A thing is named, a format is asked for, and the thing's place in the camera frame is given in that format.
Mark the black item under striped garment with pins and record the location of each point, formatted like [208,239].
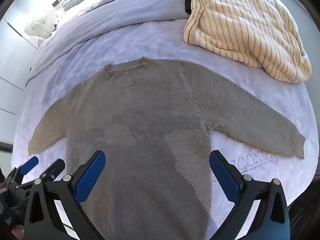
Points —
[187,5]

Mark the lavender plush blanket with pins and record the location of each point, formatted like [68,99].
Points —
[155,42]

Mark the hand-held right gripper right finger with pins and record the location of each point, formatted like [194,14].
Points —
[225,177]

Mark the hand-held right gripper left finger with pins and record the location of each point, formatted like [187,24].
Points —
[90,177]

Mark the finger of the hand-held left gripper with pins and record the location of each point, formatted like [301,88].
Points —
[55,167]
[30,163]

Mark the grey duvet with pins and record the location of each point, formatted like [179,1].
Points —
[100,17]

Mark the white stuffed toy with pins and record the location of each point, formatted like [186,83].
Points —
[37,27]

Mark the grey-brown knit sweater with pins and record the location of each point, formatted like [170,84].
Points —
[150,120]

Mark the white wardrobe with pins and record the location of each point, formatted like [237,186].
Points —
[12,67]

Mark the cream striped fleece garment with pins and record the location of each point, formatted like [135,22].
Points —
[237,25]

